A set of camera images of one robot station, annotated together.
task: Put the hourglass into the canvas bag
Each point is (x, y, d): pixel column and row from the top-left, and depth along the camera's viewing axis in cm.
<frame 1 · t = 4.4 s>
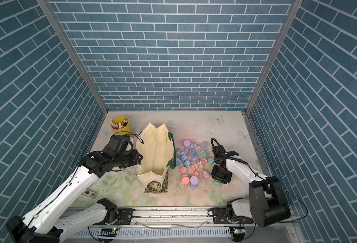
left hand: (146, 158, 74), fingers closed
right hand: (217, 179, 86), fingers open
cream canvas tote bag: (155, 153, 98), on the table
yellow cup with markers: (121, 125, 96), point 15 cm above the table
purple hourglass lying far: (202, 144, 99), point 4 cm above the table
purple hourglass near front: (194, 180, 79), point 10 cm above the table
teal hourglass right front: (217, 183, 83), point 4 cm above the table
teal hourglass middle: (210, 161, 92), point 3 cm above the table
pink hourglass centre: (198, 165, 89), point 5 cm above the table
blue hourglass left: (182, 158, 93), point 4 cm above the table
blue hourglass right: (195, 156, 95), point 3 cm above the table
pink hourglass front right: (204, 174, 88), point 3 cm above the table

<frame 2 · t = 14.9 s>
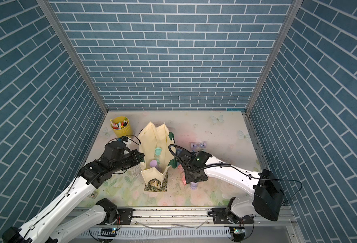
left hand: (148, 156, 74), fingers closed
right hand: (192, 180, 78), fingers open
teal hourglass right front: (158, 153, 96), point 3 cm above the table
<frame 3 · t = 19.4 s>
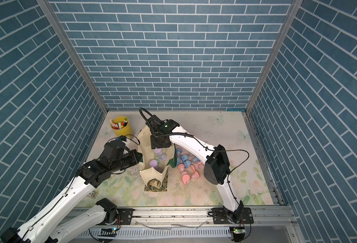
left hand: (146, 155, 74), fingers closed
right hand: (156, 146, 83), fingers open
purple hourglass near front: (159, 155, 88), point 9 cm above the table
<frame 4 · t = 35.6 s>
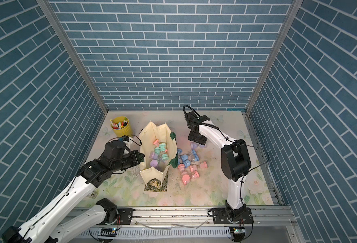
left hand: (148, 156, 74), fingers closed
right hand: (196, 140, 93), fingers open
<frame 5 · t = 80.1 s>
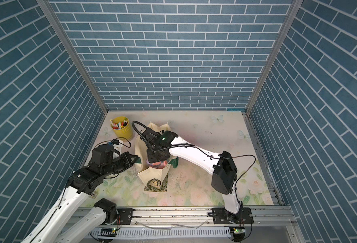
left hand: (142, 157, 72), fingers closed
right hand: (153, 159, 77), fingers open
pink hourglass front right: (160, 165, 82), point 11 cm above the table
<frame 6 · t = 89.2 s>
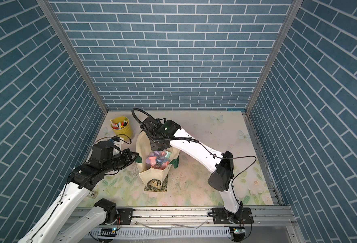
left hand: (143, 155, 72), fingers closed
right hand: (158, 145, 76), fingers open
